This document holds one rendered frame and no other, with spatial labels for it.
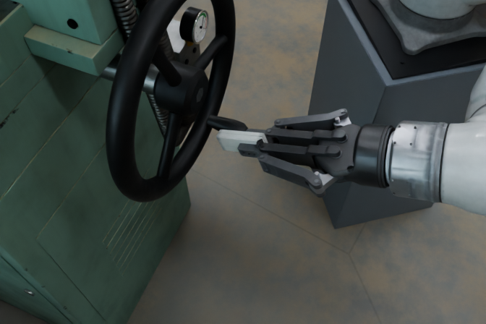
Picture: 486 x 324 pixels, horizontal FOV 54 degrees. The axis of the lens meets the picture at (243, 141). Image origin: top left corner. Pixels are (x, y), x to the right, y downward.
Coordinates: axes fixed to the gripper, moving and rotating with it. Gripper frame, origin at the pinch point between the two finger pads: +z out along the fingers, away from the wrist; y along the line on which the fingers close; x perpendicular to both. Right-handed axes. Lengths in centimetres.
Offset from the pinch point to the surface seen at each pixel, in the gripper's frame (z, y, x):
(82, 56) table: 10.1, 6.6, -20.7
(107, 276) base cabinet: 38, 14, 32
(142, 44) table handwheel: -1.7, 8.7, -23.9
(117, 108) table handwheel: 0.1, 13.7, -20.5
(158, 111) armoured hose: 11.8, 0.4, -5.3
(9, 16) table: 16.8, 6.9, -26.4
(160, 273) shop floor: 46, 1, 59
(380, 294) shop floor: -6, -15, 78
